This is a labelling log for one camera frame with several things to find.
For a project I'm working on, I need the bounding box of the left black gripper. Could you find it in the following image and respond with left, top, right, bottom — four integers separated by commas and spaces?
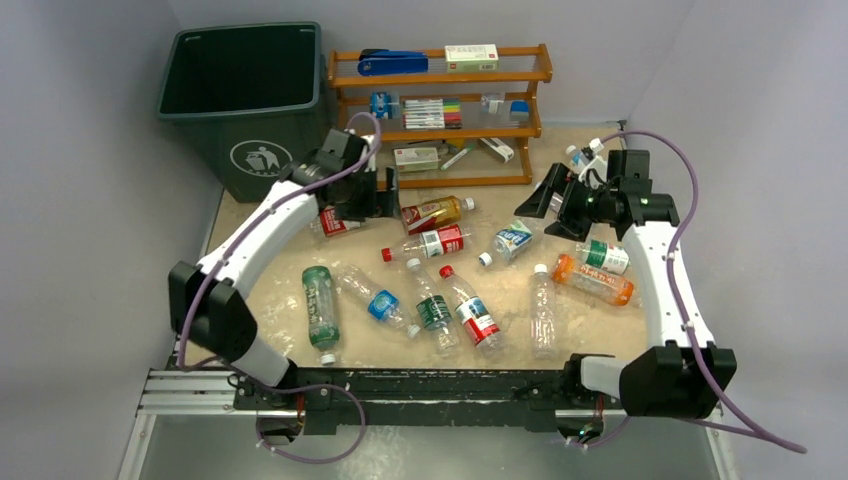
337, 165, 401, 222

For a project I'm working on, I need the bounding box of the blue green label large bottle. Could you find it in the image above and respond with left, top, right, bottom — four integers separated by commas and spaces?
478, 216, 548, 268

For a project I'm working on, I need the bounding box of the amber tea bottle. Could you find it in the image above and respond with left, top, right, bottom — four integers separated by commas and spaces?
401, 195, 476, 236

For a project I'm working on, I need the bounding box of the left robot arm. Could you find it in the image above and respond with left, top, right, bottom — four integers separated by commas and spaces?
167, 127, 398, 409

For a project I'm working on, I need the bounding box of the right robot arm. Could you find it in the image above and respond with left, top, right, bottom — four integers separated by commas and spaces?
515, 149, 737, 420

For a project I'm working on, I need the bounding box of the dark green trash bin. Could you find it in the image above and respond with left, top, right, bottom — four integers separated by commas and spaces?
157, 21, 334, 203

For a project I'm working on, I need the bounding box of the green white label bottle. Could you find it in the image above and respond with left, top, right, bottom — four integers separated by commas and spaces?
575, 238, 630, 275

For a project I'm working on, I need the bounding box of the white blue label bottle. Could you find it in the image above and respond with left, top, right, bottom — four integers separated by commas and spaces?
565, 145, 595, 176

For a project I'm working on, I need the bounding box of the clear unlabelled bottle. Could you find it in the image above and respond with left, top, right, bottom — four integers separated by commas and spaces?
530, 264, 559, 359

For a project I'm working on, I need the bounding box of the white black small box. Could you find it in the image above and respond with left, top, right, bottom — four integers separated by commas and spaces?
479, 137, 515, 164

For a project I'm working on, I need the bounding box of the orange drink bottle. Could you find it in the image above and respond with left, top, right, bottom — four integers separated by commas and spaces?
551, 254, 635, 306

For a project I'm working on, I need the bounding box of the pack of coloured markers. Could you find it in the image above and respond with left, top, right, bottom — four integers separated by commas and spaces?
402, 98, 462, 130

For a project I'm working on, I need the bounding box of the blue white tape dispenser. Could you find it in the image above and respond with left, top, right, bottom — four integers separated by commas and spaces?
369, 91, 399, 120

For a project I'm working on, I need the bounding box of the green white marker pen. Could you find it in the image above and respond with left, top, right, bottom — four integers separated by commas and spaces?
440, 146, 474, 170

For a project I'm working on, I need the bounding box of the orange wooden shelf rack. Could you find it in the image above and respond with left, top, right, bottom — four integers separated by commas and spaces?
327, 44, 554, 189

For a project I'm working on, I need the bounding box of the blue label clear bottle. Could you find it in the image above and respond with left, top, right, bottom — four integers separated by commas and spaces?
337, 265, 421, 339

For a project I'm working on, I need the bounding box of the blue white eraser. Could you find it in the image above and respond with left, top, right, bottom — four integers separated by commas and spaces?
509, 100, 530, 122

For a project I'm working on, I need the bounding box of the dark green label bottle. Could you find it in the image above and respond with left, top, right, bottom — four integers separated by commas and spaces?
406, 258, 460, 358

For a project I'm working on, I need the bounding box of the clear plastic box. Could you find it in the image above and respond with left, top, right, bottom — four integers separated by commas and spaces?
480, 92, 505, 128

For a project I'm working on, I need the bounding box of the red landscape label bottle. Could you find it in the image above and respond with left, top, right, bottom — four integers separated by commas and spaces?
439, 265, 505, 358

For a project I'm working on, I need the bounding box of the blue stapler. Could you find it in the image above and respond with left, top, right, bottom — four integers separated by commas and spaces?
357, 49, 429, 76

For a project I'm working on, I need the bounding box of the green tinted bottle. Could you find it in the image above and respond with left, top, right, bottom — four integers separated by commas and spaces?
301, 266, 341, 366

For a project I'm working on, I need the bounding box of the white green box top shelf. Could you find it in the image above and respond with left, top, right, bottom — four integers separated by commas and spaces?
444, 44, 499, 73

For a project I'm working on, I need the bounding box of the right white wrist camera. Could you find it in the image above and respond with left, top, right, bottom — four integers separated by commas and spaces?
578, 138, 608, 185

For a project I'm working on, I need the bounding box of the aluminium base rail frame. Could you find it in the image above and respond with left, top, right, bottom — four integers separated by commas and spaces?
119, 367, 737, 479

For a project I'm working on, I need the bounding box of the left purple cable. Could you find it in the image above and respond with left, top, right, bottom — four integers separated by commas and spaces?
176, 111, 384, 464

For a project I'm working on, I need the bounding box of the purple cable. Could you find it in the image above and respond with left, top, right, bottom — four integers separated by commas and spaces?
176, 111, 384, 464
564, 129, 808, 456

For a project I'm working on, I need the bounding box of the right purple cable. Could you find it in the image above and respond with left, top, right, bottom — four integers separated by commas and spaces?
564, 129, 808, 456

